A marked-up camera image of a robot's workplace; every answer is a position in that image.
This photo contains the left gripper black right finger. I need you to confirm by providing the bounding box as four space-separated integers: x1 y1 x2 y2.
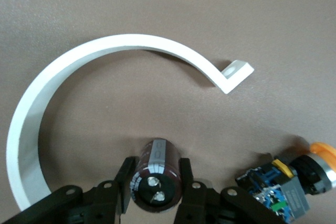
173 158 287 224

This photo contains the dark brown cylindrical capacitor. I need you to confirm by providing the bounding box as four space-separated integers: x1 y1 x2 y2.
130 137 182 212

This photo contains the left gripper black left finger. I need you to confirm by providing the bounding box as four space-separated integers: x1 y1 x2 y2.
0 157 137 224

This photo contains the large white C-shaped pipe clamp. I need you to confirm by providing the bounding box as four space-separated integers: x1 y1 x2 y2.
5 34 255 211

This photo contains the orange knob switch blue block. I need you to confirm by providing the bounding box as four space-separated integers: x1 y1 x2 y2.
235 141 336 223

